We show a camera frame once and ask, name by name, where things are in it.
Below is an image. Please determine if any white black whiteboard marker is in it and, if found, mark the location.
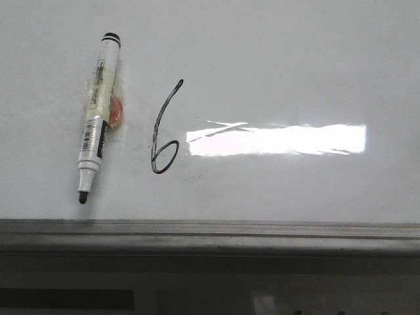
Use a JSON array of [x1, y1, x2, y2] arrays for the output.
[[77, 32, 121, 204]]

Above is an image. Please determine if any white whiteboard with aluminium frame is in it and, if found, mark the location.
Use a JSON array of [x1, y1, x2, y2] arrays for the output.
[[1, 1, 419, 274]]

